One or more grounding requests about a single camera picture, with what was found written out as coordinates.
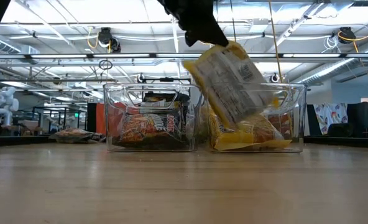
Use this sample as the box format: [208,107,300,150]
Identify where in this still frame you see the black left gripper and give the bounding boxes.
[157,0,230,48]

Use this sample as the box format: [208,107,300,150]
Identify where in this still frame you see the black ceiling cord reel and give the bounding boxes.
[338,26,356,45]
[97,27,113,46]
[110,37,122,54]

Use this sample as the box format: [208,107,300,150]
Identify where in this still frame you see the silver ventilation duct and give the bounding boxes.
[291,37,368,87]
[0,37,40,57]

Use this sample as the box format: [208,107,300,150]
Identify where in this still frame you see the yellow Maruchan ramen pack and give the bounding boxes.
[183,40,280,130]
[202,101,218,141]
[208,113,293,152]

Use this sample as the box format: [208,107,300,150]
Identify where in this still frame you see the floral cloth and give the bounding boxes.
[313,103,349,136]

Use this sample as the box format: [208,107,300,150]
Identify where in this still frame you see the black panel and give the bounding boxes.
[86,102,97,135]

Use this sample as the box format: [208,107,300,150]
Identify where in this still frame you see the yellow hanging cable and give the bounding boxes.
[267,0,287,98]

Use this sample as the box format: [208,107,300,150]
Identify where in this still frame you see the clear plastic bin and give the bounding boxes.
[203,82,307,154]
[102,83,203,153]

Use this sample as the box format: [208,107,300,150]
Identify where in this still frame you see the black hanging cable loop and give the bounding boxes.
[98,59,113,71]

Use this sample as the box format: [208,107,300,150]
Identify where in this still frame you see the black aluminium table frame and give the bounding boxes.
[0,135,368,147]

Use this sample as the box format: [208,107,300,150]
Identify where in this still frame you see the long linear light fixture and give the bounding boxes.
[0,53,368,60]

